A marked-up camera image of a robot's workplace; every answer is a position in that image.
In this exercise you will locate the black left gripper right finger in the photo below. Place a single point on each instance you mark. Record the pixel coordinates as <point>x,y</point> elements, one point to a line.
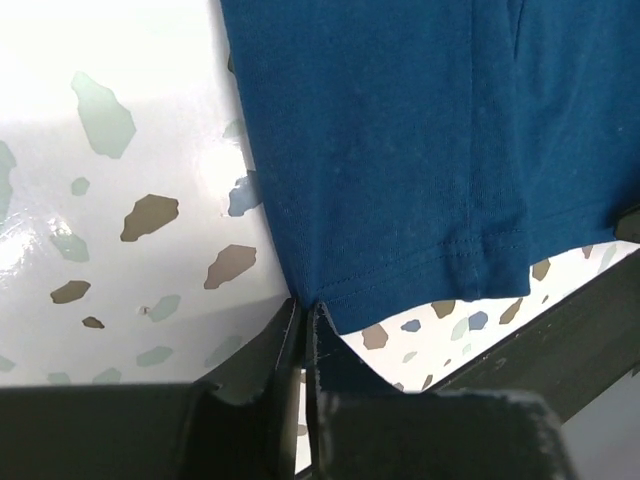
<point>362,427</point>

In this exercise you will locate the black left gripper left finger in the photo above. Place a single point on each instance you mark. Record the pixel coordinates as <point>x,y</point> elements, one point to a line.
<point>238,421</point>

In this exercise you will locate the blue printed t-shirt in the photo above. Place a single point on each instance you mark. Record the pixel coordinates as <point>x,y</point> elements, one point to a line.
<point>417,151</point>

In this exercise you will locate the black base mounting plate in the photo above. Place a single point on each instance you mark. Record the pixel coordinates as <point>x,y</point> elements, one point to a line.
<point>570,353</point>

